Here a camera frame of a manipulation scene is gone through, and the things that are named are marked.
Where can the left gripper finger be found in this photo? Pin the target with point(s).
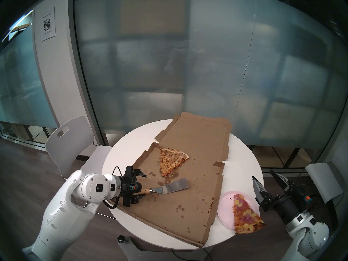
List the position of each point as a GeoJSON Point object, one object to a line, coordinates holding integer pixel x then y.
{"type": "Point", "coordinates": [139, 173]}
{"type": "Point", "coordinates": [137, 199]}

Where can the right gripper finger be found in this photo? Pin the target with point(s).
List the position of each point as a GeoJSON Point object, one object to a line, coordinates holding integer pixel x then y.
{"type": "Point", "coordinates": [284, 181]}
{"type": "Point", "coordinates": [263, 199]}

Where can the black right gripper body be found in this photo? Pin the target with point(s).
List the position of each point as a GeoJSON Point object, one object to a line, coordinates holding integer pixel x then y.
{"type": "Point", "coordinates": [289, 206]}

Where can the black knob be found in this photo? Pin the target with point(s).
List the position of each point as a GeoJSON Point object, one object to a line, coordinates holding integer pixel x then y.
{"type": "Point", "coordinates": [121, 238]}

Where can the pink round plate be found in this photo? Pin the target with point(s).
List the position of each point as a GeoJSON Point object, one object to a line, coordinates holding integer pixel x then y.
{"type": "Point", "coordinates": [224, 208]}

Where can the cheese pizza slice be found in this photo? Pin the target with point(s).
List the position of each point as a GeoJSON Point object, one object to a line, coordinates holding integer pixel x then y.
{"type": "Point", "coordinates": [170, 159]}

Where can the paper sign with QR code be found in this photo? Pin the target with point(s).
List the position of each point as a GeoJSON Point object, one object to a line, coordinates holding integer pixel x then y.
{"type": "Point", "coordinates": [48, 24]}

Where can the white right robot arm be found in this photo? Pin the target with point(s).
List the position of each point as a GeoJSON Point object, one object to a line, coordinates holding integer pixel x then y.
{"type": "Point", "coordinates": [307, 236]}

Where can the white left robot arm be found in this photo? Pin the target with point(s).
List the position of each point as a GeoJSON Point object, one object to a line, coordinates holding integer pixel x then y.
{"type": "Point", "coordinates": [62, 217]}

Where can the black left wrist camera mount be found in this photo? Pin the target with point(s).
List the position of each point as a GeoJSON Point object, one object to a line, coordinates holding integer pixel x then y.
{"type": "Point", "coordinates": [128, 172]}

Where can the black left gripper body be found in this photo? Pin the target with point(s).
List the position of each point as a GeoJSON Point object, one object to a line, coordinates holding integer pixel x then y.
{"type": "Point", "coordinates": [129, 187]}

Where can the ham pineapple pizza slice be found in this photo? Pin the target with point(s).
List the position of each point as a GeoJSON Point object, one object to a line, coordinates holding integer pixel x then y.
{"type": "Point", "coordinates": [244, 214]}

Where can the open cardboard pizza box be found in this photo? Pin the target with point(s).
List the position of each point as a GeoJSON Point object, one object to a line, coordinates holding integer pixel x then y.
{"type": "Point", "coordinates": [195, 143]}

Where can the white plain chair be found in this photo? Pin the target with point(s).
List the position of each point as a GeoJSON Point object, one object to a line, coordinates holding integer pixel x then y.
{"type": "Point", "coordinates": [323, 179]}

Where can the grey base plate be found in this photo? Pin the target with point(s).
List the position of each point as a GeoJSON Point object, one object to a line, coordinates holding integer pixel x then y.
{"type": "Point", "coordinates": [152, 253]}

